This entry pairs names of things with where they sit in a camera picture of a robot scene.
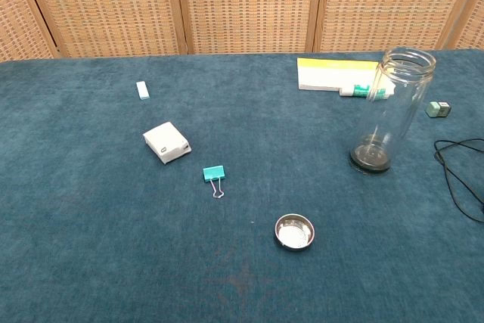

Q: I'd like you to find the teal binder clip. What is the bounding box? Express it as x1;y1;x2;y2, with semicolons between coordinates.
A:
202;165;228;200

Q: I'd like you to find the white power adapter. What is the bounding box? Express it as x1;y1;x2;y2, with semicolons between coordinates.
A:
142;121;192;166

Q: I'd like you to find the black mouse cable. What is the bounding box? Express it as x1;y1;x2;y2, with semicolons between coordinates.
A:
433;138;484;222

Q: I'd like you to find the blue table cloth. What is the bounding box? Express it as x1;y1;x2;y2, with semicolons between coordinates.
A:
0;48;484;323

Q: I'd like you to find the yellow white notepad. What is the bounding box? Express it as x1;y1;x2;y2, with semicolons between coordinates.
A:
296;57;394;93

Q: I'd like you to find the round metal strainer lid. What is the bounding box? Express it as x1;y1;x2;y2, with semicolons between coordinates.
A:
275;213;315;253

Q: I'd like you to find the woven wooden folding screen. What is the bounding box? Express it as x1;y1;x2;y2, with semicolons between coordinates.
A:
0;0;484;61

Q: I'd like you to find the green white small box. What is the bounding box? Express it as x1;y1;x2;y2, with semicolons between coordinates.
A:
339;83;396;100

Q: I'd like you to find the small green cube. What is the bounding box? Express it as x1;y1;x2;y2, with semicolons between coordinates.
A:
425;101;451;119

